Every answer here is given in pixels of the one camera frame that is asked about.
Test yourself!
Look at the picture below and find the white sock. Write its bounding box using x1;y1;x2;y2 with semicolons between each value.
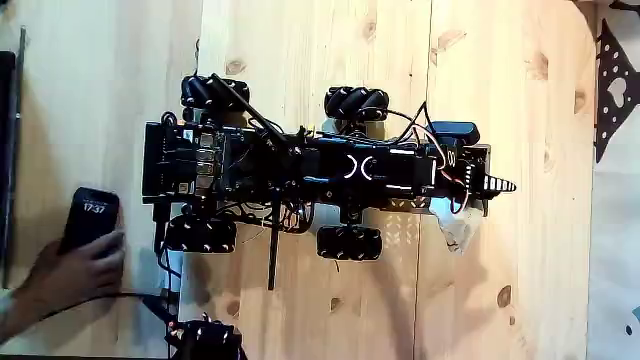
430;195;485;255

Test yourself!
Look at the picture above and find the black mobile robot chassis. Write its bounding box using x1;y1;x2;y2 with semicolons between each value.
141;110;394;236

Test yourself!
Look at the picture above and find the black power cable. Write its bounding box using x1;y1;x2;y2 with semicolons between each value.
42;292;180;325

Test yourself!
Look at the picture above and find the person's hand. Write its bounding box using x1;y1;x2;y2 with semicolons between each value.
19;203;127;317

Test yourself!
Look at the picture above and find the black monitor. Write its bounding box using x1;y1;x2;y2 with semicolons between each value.
0;49;18;266

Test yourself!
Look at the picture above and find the pale grey cylinder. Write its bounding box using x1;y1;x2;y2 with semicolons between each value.
159;249;184;292

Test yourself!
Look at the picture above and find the black perforated star ornament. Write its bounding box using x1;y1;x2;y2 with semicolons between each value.
593;18;640;164

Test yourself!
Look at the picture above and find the black antenna rod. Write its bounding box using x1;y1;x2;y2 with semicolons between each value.
210;72;289;146
267;187;282;292

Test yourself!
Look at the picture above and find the black smartphone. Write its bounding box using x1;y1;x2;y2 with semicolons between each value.
58;186;121;256

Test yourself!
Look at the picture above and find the black mecanum wheel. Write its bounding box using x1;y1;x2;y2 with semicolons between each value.
316;224;384;261
323;86;390;123
180;74;250;110
164;214;238;254

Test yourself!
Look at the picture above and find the black oval camera box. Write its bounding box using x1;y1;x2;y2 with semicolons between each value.
429;121;481;148

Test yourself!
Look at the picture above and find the thin dark bar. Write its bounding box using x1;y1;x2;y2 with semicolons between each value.
1;25;27;290

